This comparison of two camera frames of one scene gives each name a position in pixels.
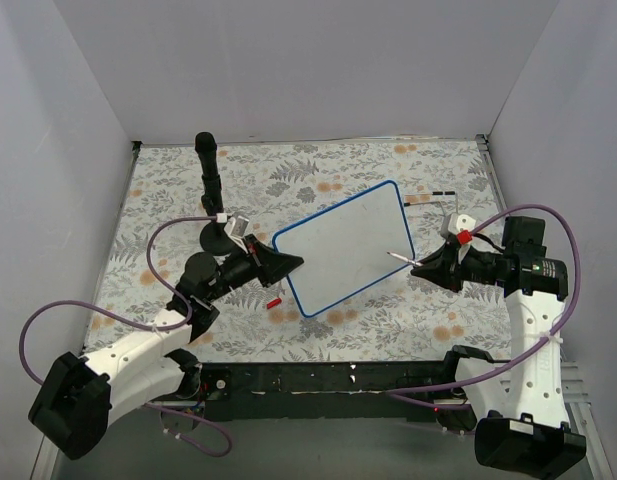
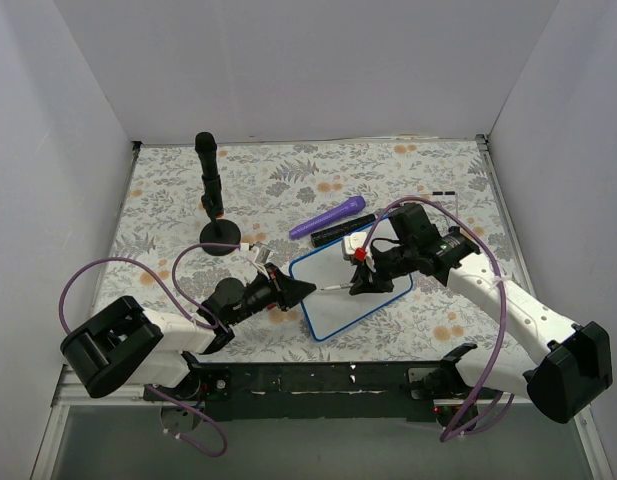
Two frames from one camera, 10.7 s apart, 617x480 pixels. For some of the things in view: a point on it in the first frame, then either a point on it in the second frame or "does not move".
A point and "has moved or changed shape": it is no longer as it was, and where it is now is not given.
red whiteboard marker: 404,259 has moved or changed shape
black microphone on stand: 213,238 does not move
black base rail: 313,391 does not move
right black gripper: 454,267 -> 380,263
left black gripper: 258,262 -> 278,288
